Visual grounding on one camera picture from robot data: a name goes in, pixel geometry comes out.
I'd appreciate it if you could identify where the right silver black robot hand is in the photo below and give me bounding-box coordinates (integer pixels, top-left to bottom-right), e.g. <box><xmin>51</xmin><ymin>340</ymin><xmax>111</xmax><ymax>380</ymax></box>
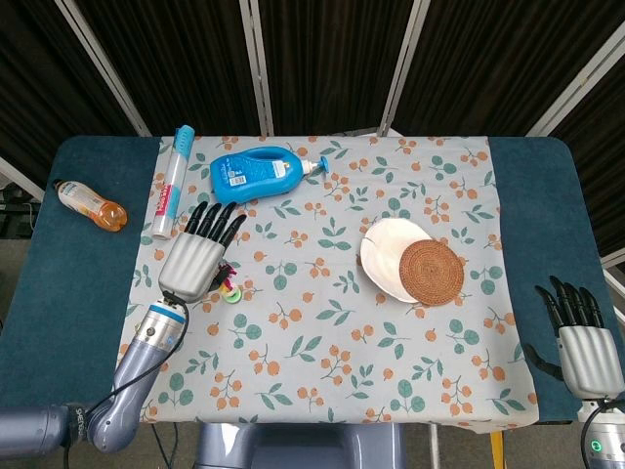
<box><xmin>523</xmin><ymin>275</ymin><xmax>625</xmax><ymax>401</ymax></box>

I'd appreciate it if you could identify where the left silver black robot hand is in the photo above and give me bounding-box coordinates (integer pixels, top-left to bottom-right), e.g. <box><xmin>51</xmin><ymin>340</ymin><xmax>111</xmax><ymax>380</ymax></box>
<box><xmin>157</xmin><ymin>200</ymin><xmax>248</xmax><ymax>303</ymax></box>

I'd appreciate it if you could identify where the colourful feather shuttlecock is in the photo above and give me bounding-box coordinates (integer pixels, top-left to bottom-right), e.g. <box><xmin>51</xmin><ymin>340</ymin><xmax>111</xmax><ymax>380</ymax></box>
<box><xmin>217</xmin><ymin>263</ymin><xmax>244</xmax><ymax>305</ymax></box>

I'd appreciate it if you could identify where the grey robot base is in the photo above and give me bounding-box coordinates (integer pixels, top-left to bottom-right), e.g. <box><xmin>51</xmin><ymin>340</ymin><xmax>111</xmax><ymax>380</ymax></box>
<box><xmin>193</xmin><ymin>422</ymin><xmax>407</xmax><ymax>469</ymax></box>

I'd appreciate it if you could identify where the clear tube with blue cap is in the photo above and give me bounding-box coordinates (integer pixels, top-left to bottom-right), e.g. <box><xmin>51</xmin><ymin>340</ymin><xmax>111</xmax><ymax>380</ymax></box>
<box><xmin>151</xmin><ymin>124</ymin><xmax>196</xmax><ymax>241</ymax></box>

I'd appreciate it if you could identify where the blue pump lotion bottle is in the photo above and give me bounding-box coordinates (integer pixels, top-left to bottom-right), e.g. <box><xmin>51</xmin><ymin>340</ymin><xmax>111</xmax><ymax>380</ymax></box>
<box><xmin>209</xmin><ymin>146</ymin><xmax>332</xmax><ymax>207</ymax></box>

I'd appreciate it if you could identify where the orange drink plastic bottle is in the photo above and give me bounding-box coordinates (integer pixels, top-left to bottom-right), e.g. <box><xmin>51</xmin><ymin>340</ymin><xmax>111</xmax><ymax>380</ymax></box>
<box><xmin>52</xmin><ymin>179</ymin><xmax>129</xmax><ymax>233</ymax></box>

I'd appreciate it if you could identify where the dark blue table cover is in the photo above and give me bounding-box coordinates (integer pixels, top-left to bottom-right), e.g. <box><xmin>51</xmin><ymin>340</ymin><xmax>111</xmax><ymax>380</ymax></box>
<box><xmin>0</xmin><ymin>135</ymin><xmax>625</xmax><ymax>425</ymax></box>

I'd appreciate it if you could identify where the floral patterned tablecloth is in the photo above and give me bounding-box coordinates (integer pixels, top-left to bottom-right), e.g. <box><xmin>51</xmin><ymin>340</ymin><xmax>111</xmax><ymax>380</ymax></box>
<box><xmin>105</xmin><ymin>135</ymin><xmax>540</xmax><ymax>437</ymax></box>

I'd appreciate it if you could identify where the brown woven round coaster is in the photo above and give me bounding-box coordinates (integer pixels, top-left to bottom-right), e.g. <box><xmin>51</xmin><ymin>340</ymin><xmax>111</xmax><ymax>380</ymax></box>
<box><xmin>398</xmin><ymin>238</ymin><xmax>466</xmax><ymax>307</ymax></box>

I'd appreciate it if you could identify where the white round plate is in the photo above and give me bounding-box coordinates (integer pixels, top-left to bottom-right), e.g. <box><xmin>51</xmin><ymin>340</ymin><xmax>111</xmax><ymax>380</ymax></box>
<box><xmin>359</xmin><ymin>217</ymin><xmax>436</xmax><ymax>304</ymax></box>

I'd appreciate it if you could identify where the black folding screen partition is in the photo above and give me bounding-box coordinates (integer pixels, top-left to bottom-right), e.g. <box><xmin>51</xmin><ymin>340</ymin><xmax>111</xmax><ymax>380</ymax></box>
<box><xmin>0</xmin><ymin>0</ymin><xmax>625</xmax><ymax>255</ymax></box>

